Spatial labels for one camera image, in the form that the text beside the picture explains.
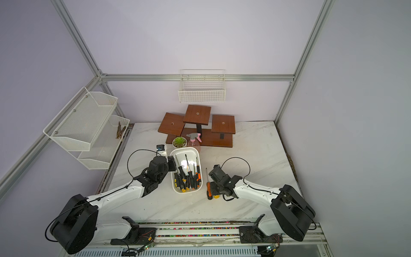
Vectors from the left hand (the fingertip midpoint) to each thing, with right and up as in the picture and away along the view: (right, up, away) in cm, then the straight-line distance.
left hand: (172, 158), depth 87 cm
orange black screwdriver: (+20, -17, +1) cm, 26 cm away
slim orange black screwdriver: (+14, -9, +1) cm, 17 cm away
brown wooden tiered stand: (+26, +14, +8) cm, 31 cm away
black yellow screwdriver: (+5, -12, -2) cm, 13 cm away
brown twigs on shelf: (-36, +16, +11) cm, 40 cm away
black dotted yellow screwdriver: (+10, -9, +1) cm, 14 cm away
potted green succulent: (+2, +9, +10) cm, 14 cm away
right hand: (+24, -17, 0) cm, 30 cm away
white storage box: (+8, 0, +3) cm, 9 cm away
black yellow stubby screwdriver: (+25, -20, -3) cm, 32 cm away
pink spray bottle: (+12, +10, +8) cm, 17 cm away
